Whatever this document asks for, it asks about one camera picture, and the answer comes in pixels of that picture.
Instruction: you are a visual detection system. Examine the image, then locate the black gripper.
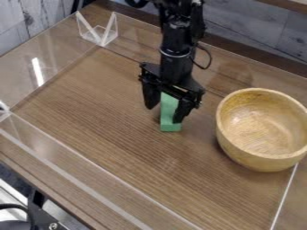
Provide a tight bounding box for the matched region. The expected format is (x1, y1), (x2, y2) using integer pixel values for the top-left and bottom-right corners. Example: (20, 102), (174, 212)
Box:
(138, 49), (205, 123)

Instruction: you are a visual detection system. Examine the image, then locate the green rectangular stick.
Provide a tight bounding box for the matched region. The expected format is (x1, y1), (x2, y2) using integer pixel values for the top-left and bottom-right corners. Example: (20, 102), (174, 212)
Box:
(158, 93), (181, 132)

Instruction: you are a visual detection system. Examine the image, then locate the wooden bowl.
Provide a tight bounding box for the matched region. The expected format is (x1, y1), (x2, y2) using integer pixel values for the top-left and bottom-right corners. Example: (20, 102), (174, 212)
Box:
(216, 88), (307, 172)

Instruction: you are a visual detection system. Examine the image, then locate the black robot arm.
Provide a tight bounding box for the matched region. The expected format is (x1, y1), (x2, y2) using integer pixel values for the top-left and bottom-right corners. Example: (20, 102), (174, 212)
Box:
(124, 0), (205, 123)

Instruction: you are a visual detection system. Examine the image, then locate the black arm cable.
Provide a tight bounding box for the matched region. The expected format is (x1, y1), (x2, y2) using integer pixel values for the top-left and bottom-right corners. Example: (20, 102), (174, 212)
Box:
(190, 43), (213, 71)

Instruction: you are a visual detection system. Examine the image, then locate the clear acrylic corner bracket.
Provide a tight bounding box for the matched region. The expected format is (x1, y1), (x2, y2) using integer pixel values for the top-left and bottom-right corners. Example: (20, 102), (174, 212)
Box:
(76, 12), (118, 47)

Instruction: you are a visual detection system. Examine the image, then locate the clear acrylic tray wall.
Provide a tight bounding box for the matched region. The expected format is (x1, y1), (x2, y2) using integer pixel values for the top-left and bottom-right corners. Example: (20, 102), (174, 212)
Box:
(0, 102), (201, 230)

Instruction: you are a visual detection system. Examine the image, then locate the black metal frame bracket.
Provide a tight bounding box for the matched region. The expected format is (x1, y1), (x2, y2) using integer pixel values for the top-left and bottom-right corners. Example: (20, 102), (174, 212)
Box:
(28, 190), (68, 230)

